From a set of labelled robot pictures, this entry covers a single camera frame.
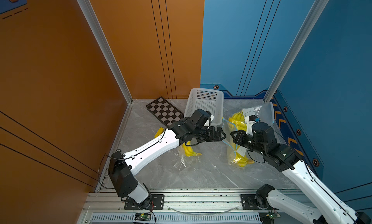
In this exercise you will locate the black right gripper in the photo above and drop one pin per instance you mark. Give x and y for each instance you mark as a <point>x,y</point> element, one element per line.
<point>239,139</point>

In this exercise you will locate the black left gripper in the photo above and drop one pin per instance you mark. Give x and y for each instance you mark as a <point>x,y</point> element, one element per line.
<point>212,137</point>

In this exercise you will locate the clear zip bag blue seal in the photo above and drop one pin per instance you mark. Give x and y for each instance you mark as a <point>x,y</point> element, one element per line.
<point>228,139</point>

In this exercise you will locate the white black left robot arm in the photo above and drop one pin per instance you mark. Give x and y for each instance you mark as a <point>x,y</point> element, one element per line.
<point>123,167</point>

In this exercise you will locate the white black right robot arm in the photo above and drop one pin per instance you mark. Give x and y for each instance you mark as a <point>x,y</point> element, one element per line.
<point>327,209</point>

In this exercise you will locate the clear bag far right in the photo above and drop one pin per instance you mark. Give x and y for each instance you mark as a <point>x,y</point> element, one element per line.
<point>265,112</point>

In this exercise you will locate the yellow green banana bunch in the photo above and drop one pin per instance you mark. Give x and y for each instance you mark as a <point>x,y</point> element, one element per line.
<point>237,122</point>

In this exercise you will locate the clear bag near left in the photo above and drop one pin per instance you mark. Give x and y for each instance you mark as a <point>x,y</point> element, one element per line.
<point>184,162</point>

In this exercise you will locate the white perforated plastic basket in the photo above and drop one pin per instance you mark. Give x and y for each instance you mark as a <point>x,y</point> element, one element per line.
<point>207,100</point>

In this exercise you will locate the black white chessboard box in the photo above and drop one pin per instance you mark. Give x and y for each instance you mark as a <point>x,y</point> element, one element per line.
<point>164,111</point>

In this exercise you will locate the yellow flat block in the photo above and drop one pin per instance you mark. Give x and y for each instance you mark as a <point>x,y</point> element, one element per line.
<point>159,132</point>

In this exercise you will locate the green circuit board right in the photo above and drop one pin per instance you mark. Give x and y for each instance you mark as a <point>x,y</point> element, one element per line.
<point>273,216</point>

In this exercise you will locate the green circuit board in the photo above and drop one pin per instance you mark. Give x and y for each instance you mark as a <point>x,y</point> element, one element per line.
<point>142,217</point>
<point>273,216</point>

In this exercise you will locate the green circuit board left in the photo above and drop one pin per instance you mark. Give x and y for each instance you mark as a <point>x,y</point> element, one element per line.
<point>142,217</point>

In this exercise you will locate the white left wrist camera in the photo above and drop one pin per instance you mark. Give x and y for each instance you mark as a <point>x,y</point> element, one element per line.
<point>210,120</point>

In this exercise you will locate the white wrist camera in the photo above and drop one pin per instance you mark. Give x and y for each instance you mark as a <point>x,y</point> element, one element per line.
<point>210,120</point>
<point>252,119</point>

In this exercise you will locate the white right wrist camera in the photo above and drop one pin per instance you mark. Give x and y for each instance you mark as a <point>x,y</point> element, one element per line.
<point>252,119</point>

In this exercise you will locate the aluminium front rail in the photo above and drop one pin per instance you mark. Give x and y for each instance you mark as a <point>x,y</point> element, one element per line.
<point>181,206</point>

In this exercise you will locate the aluminium corner post right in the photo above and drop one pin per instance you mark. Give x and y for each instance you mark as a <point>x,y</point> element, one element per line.
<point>302,35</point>

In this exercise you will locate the aluminium corner post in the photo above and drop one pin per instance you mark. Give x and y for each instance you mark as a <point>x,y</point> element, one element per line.
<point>94,24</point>
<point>302,35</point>

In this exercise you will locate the aluminium corner post left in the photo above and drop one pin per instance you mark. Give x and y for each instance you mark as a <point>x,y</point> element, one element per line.
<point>94,24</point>

